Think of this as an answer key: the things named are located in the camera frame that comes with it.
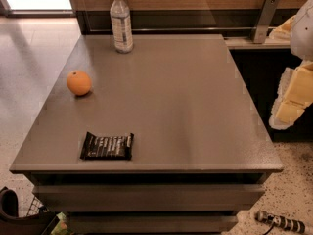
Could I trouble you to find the orange fruit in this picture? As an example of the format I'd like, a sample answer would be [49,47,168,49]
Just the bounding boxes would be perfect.
[67,70,92,96]

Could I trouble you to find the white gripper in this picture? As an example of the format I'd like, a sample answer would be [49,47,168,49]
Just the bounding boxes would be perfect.
[269,0,313,130]

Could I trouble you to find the black rxbar chocolate wrapper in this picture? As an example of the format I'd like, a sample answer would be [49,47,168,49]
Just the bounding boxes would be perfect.
[80,132,134,161]

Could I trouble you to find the grey side shelf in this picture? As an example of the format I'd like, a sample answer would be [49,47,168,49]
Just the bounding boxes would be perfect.
[224,37,290,50]

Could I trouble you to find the dark basket with items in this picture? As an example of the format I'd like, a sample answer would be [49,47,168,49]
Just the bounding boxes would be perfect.
[0,187,76,235]

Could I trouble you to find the clear plastic water bottle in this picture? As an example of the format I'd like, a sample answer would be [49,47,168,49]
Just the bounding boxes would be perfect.
[110,0,133,53]

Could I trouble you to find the grey drawer cabinet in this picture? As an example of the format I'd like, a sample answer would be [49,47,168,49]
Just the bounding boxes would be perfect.
[11,35,283,234]

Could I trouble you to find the black white striped tool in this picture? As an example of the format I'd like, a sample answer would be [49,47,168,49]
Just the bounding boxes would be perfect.
[254,211,313,235]

